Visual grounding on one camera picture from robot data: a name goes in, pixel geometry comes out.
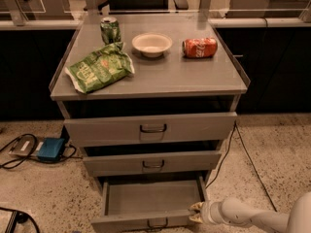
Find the grey bottom drawer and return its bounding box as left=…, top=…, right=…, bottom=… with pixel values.
left=91, top=173, right=207, bottom=233

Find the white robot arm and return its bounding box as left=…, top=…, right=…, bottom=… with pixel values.
left=190, top=192, right=311, bottom=233

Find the orange soda can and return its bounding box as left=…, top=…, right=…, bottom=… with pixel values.
left=182, top=38, right=218, bottom=58

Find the grey flat device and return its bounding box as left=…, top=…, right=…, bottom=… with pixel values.
left=9, top=136, right=44, bottom=157

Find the black object bottom left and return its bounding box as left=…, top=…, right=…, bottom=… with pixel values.
left=0, top=207, right=41, bottom=233

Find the white bowl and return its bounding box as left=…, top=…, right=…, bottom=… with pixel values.
left=132, top=33, right=173, bottom=58

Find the black floor cable right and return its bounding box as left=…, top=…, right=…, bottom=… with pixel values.
left=205, top=120, right=278, bottom=213

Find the green chip bag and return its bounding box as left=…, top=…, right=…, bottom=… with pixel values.
left=65, top=42, right=135, bottom=94

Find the grey middle drawer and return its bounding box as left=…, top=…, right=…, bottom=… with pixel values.
left=84, top=150, right=221, bottom=177

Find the grey drawer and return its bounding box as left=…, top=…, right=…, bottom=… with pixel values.
left=64, top=112, right=237, bottom=147
left=84, top=150, right=221, bottom=177
left=91, top=173, right=207, bottom=233

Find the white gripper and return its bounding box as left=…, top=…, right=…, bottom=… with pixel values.
left=189, top=201, right=223, bottom=224

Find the grey top drawer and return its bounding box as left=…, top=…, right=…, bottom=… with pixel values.
left=64, top=112, right=237, bottom=147

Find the green soda can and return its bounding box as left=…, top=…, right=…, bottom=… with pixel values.
left=100, top=17, right=121, bottom=45

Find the black cables left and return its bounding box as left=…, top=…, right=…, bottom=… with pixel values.
left=0, top=133, right=84, bottom=171

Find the blue electronic box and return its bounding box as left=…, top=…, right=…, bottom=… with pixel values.
left=36, top=138, right=65, bottom=161

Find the grey drawer cabinet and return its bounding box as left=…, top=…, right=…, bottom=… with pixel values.
left=48, top=13, right=251, bottom=233

